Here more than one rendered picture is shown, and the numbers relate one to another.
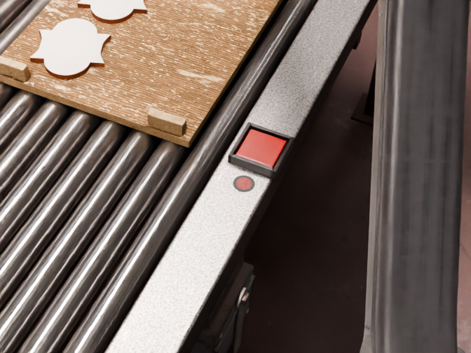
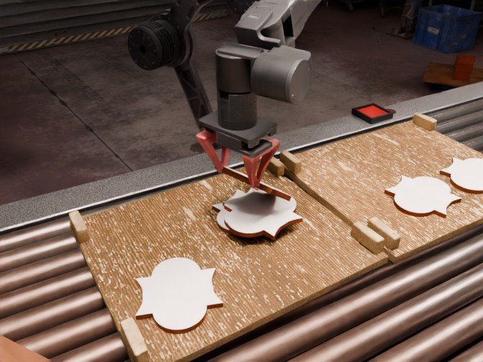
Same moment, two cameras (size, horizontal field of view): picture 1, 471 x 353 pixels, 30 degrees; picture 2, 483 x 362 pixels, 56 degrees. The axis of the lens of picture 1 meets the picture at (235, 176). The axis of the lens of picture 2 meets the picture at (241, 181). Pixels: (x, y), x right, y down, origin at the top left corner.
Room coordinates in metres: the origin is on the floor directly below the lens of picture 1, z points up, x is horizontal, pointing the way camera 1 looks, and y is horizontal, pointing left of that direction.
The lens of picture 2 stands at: (1.95, 0.43, 1.42)
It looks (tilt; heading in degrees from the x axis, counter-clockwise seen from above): 33 degrees down; 221
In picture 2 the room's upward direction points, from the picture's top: straight up
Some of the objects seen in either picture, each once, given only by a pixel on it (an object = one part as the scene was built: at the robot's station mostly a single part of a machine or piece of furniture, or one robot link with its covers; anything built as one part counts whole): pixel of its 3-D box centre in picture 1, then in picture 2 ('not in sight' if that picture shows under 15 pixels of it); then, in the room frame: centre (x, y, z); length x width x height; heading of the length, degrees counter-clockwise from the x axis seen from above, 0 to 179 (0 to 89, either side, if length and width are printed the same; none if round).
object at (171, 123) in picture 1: (166, 122); (424, 121); (0.90, 0.11, 0.95); 0.06 x 0.02 x 0.03; 70
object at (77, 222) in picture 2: not in sight; (78, 226); (1.67, -0.17, 0.95); 0.06 x 0.02 x 0.03; 72
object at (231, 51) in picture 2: not in sight; (240, 70); (1.49, 0.03, 1.21); 0.07 x 0.06 x 0.07; 97
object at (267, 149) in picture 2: not in sight; (248, 157); (1.49, 0.05, 1.08); 0.07 x 0.07 x 0.09; 1
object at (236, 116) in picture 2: not in sight; (237, 110); (1.49, 0.03, 1.15); 0.10 x 0.07 x 0.07; 91
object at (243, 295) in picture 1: (207, 312); not in sight; (0.69, 0.03, 0.77); 0.14 x 0.11 x 0.18; 160
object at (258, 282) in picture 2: not in sight; (221, 241); (1.53, 0.02, 0.93); 0.41 x 0.35 x 0.02; 162
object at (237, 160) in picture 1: (261, 150); (371, 113); (0.88, -0.04, 0.92); 0.08 x 0.08 x 0.02; 70
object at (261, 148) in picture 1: (261, 150); (371, 113); (0.88, -0.04, 0.92); 0.06 x 0.06 x 0.01; 70
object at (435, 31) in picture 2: not in sight; (445, 28); (-3.20, -1.16, 0.19); 0.50 x 0.41 x 0.37; 70
